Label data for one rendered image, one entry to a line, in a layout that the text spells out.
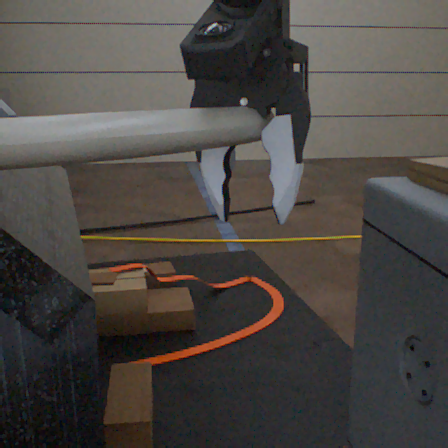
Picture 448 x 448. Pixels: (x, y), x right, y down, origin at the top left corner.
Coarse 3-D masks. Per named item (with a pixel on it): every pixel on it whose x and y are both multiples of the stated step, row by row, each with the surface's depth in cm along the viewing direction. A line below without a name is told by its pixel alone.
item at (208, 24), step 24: (216, 0) 41; (240, 0) 40; (264, 0) 39; (216, 24) 35; (240, 24) 36; (264, 24) 39; (192, 48) 35; (216, 48) 34; (240, 48) 34; (192, 72) 36; (216, 72) 35; (240, 72) 35
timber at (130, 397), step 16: (112, 368) 163; (128, 368) 163; (144, 368) 163; (112, 384) 154; (128, 384) 154; (144, 384) 154; (112, 400) 147; (128, 400) 147; (144, 400) 147; (112, 416) 140; (128, 416) 140; (144, 416) 140; (112, 432) 138; (128, 432) 138; (144, 432) 139
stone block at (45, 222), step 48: (0, 192) 109; (48, 192) 143; (0, 240) 92; (48, 240) 108; (0, 288) 89; (48, 288) 94; (0, 336) 89; (48, 336) 91; (96, 336) 101; (0, 384) 91; (48, 384) 93; (96, 384) 103; (0, 432) 93; (48, 432) 95; (96, 432) 105
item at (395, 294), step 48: (384, 192) 70; (432, 192) 67; (384, 240) 70; (432, 240) 58; (384, 288) 71; (432, 288) 59; (384, 336) 72; (432, 336) 59; (384, 384) 72; (432, 384) 60; (384, 432) 73; (432, 432) 60
